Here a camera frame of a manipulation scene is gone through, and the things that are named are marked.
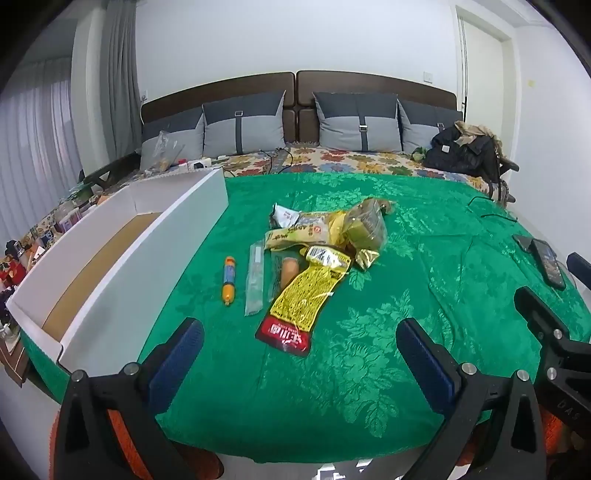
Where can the clear plastic bag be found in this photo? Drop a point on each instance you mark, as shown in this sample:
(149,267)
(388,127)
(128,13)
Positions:
(166,150)

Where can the silver foil bag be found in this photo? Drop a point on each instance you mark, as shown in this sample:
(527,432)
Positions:
(9,334)

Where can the white door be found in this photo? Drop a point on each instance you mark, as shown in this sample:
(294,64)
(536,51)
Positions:
(480,69)

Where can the white wall switch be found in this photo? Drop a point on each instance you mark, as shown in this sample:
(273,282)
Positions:
(429,77)

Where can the clear long packet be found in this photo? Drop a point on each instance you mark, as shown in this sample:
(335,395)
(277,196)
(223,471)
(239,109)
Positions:
(255,281)

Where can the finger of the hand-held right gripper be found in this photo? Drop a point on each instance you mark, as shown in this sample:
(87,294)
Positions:
(542,314)
(579,265)

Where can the yellow packet red label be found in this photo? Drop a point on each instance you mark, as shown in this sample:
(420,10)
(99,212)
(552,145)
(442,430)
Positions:
(300,300)

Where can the black phone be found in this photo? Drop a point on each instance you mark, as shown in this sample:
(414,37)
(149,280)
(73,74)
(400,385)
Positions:
(549,265)

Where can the dark wooden chair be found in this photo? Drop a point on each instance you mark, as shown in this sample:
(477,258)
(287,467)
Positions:
(111,168)

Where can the tan patterned cloth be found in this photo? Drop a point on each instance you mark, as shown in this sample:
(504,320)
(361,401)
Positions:
(475,131)

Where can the floral bed sheet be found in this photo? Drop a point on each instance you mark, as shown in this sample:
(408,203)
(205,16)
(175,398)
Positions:
(369,161)

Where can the clear packet peach sausage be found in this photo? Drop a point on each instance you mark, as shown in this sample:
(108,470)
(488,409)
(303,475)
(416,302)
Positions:
(288,272)

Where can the black bottle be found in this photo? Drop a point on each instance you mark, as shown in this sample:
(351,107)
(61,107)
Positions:
(13,249)

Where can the white purple bottle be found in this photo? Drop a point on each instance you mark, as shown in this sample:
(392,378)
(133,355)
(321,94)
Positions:
(69,221)

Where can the grey curtain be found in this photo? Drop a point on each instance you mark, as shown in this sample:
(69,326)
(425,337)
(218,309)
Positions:
(120,69)

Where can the grey two-tone pillow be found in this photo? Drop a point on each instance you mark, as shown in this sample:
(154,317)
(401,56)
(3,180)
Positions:
(171,124)
(420,127)
(221,131)
(341,131)

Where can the sheer white curtain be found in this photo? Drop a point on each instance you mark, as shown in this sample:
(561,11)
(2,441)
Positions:
(37,138)

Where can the long yellow packet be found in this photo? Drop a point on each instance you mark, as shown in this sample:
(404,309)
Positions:
(300,233)

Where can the orange sausage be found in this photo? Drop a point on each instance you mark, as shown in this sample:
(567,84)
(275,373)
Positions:
(228,281)

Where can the white packet red print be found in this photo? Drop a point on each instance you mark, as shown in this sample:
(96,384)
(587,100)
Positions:
(284,214)

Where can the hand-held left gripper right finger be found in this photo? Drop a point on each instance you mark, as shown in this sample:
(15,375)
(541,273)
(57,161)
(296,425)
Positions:
(425,364)

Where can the white power strip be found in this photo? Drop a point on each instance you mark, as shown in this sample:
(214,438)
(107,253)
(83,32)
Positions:
(201,164)

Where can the white cardboard box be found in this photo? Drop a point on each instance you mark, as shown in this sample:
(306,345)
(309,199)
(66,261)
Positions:
(194,203)

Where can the clear bag brown balls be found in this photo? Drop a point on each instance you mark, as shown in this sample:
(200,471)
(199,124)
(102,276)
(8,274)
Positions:
(364,226)

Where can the green crumpled bag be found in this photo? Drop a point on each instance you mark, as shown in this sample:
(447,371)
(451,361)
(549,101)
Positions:
(419,153)

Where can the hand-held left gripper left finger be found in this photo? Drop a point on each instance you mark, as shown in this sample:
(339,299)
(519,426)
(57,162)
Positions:
(178,364)

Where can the red packet pile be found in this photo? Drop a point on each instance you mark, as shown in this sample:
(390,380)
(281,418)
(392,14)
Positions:
(14,272)

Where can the black jacket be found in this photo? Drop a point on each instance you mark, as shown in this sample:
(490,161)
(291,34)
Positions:
(461,157)

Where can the green bedspread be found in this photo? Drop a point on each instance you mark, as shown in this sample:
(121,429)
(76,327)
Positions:
(323,392)

